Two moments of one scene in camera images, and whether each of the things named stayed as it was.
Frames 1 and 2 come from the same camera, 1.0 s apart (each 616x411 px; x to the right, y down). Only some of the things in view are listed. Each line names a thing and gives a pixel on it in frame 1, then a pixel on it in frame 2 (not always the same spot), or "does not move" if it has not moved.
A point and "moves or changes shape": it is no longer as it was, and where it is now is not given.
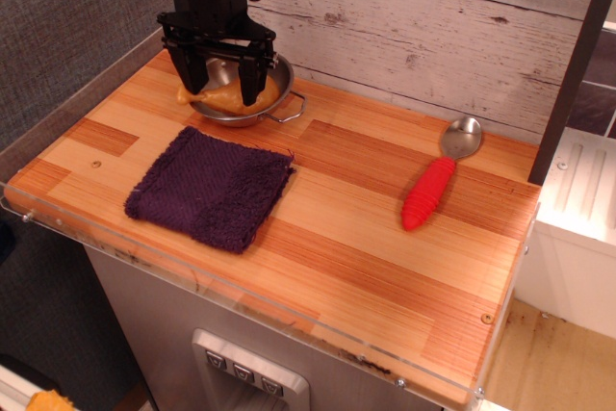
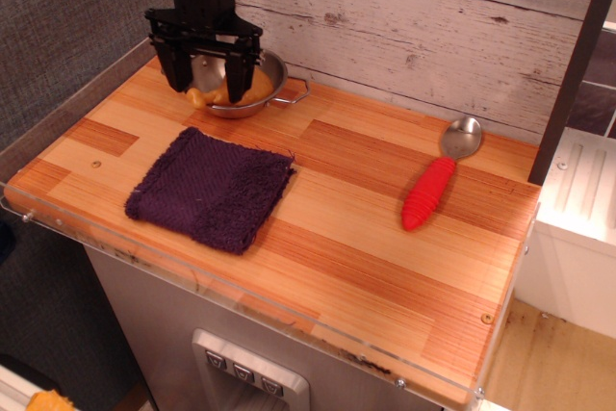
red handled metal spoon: [459, 139] does not move
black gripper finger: [192, 68] -> [177, 65]
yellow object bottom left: [49, 401] does not move
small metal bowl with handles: [223, 68] moves or changes shape
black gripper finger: [253, 77] -> [240, 71]
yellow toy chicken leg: [227, 96] moves or changes shape
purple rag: [210, 190] does not move
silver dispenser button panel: [244, 379] does not move
